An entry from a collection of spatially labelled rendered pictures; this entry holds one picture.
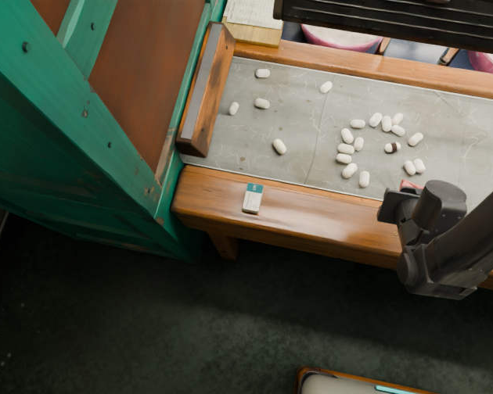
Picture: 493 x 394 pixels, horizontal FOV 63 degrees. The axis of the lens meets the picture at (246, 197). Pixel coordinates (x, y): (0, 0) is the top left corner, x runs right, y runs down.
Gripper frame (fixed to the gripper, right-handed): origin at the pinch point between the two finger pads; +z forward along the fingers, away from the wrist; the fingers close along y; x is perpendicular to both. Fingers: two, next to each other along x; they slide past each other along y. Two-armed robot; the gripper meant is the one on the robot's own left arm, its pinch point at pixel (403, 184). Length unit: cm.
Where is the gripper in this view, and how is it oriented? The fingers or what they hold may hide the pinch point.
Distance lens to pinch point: 82.1
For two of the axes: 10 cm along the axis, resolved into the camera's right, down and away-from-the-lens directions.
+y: -9.8, -1.9, 0.8
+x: -1.1, 8.2, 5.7
